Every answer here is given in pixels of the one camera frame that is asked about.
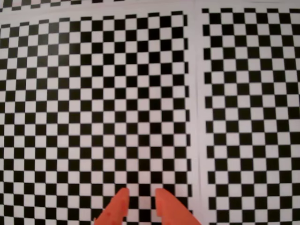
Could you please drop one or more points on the checkerboard paper sheet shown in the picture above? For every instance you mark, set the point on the checkerboard paper sheet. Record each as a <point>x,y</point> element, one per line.
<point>93,93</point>
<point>23,5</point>
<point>253,117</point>

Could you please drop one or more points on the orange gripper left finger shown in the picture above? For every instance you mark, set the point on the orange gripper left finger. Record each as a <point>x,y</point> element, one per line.
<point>114,206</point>

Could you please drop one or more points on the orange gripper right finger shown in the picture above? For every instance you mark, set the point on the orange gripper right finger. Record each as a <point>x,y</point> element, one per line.
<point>171,211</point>

